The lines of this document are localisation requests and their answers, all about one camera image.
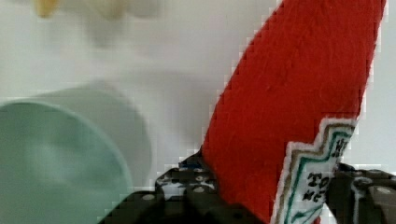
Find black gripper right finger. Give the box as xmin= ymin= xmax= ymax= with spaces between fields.
xmin=326 ymin=163 xmax=396 ymax=224

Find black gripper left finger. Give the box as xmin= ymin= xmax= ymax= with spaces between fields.
xmin=98 ymin=151 xmax=265 ymax=224

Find red plush ketchup bottle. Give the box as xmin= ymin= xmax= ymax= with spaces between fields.
xmin=202 ymin=0 xmax=387 ymax=224

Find green measuring cup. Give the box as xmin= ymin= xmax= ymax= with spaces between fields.
xmin=0 ymin=89 xmax=151 ymax=224

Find yellow plush banana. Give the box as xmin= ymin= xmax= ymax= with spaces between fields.
xmin=31 ymin=0 xmax=161 ymax=20

